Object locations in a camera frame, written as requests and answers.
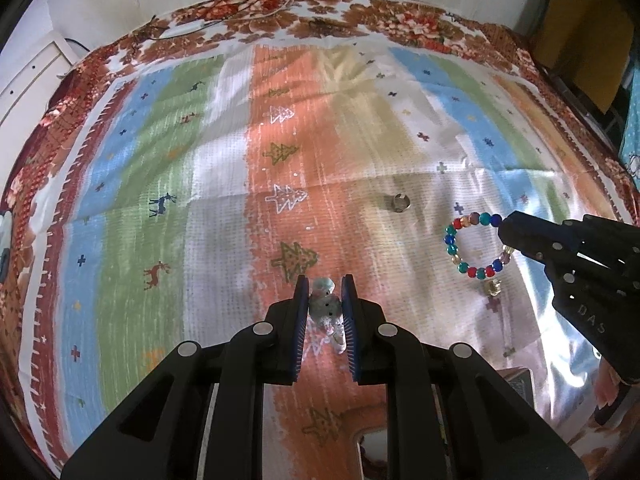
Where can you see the small gold charm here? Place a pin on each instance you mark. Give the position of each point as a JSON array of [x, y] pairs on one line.
[[492, 287]]

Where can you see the floral bedsheet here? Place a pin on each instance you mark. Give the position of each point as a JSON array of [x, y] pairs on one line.
[[350, 10]]

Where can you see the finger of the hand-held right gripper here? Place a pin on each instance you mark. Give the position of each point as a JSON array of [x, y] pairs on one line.
[[525, 232], [570, 272]]

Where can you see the small white figurine charm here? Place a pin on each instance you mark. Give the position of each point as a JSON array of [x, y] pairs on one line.
[[325, 305]]

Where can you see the yellow hanging cloth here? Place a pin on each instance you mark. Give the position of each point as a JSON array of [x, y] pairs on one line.
[[585, 25]]

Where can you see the white cabinet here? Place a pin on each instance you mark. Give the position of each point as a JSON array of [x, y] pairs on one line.
[[30, 77]]

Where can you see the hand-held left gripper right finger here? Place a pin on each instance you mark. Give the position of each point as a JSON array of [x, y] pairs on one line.
[[350, 330]]

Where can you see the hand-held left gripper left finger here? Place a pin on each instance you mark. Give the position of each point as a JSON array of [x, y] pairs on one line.
[[300, 330]]

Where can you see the striped patterned blanket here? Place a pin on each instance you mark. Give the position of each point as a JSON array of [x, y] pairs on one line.
[[225, 160]]

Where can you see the teal printed cloth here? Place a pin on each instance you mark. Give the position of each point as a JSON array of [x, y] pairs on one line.
[[631, 145]]

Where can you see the person's right hand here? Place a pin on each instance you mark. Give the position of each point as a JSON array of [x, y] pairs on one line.
[[611, 377]]

